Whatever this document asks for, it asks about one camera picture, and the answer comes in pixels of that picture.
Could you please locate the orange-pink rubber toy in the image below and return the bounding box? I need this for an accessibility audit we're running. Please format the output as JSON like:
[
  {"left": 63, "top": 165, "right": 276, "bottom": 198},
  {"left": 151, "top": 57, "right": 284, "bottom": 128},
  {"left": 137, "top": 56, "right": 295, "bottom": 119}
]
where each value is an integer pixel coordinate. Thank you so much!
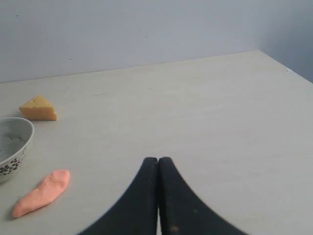
[{"left": 12, "top": 169, "right": 70, "bottom": 218}]

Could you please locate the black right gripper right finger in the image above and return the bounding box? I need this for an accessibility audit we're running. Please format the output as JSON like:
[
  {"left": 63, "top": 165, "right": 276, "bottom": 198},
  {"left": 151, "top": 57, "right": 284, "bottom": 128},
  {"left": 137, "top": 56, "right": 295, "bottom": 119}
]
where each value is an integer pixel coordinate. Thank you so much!
[{"left": 158, "top": 157, "right": 245, "bottom": 235}]

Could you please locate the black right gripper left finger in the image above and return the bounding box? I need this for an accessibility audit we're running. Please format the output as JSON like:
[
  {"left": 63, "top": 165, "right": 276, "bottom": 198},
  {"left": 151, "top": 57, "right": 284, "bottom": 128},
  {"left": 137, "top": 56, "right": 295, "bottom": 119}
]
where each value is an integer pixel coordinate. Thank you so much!
[{"left": 80, "top": 157, "right": 158, "bottom": 235}]

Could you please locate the white ceramic floral bowl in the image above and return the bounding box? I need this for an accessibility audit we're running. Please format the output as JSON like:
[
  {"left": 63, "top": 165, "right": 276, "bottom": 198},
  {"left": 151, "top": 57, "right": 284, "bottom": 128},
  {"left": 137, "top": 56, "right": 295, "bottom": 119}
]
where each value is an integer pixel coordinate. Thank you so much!
[{"left": 0, "top": 117, "right": 35, "bottom": 183}]

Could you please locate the yellow cheese wedge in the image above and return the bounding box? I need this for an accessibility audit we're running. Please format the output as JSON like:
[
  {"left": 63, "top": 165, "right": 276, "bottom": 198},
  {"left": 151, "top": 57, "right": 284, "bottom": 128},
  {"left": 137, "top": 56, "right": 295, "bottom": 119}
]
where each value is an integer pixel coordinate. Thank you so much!
[{"left": 19, "top": 95, "right": 58, "bottom": 121}]

